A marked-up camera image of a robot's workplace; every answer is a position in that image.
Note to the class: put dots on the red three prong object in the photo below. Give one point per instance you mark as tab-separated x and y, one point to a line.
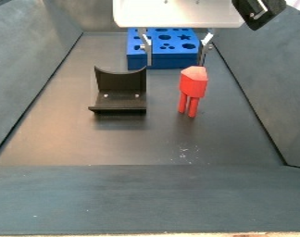
193	85

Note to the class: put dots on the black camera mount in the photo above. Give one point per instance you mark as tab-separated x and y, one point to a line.
257	12

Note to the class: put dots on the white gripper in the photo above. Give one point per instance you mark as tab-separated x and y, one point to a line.
176	13

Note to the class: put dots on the black curved holder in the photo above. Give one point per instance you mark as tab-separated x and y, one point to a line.
121	91

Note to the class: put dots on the blue shape sorting board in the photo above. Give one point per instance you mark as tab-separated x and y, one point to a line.
174	48

